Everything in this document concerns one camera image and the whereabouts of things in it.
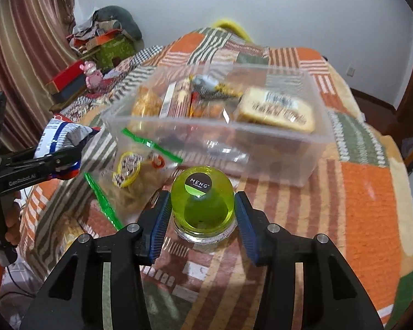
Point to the green seal zip bag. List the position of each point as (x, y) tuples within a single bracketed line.
[(137, 185)]

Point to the tan bread pack white label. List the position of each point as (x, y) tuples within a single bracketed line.
[(275, 110)]

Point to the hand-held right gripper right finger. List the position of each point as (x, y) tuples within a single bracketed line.
[(246, 227)]

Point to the pink plush toy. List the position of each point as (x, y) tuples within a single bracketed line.
[(93, 77)]

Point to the dark box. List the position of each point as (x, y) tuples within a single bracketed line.
[(72, 91)]

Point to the yellow foam tube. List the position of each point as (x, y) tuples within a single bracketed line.
[(232, 27)]

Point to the green jelly cup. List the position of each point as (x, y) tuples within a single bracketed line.
[(201, 213)]

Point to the blue white snack bag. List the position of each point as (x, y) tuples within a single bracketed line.
[(58, 134)]

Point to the white wall socket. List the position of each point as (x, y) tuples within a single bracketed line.
[(350, 71)]

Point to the striped red curtain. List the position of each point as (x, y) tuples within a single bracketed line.
[(20, 58)]

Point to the person's left hand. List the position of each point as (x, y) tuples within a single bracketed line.
[(14, 223)]

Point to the orange cardboard box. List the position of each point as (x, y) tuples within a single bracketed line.
[(99, 39)]

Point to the floral checkered quilt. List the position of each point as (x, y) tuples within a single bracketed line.
[(134, 62)]

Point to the orange patchwork blanket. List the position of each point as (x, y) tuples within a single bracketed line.
[(358, 196)]

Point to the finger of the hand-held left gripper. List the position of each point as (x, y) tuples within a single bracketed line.
[(67, 171), (44, 154)]

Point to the clear plastic container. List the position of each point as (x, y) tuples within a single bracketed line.
[(296, 151)]

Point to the yellow cookie bag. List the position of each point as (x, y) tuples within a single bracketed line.
[(146, 103)]

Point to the green printed bag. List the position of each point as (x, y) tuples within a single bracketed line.
[(115, 51)]

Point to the red box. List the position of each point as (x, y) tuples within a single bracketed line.
[(65, 75)]

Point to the grey yellow snack packet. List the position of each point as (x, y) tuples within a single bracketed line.
[(210, 84)]

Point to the pile of clutter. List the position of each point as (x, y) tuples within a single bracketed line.
[(86, 31)]

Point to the long wafer packet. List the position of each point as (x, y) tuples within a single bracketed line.
[(179, 99)]

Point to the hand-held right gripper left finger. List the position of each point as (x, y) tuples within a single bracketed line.
[(158, 227)]

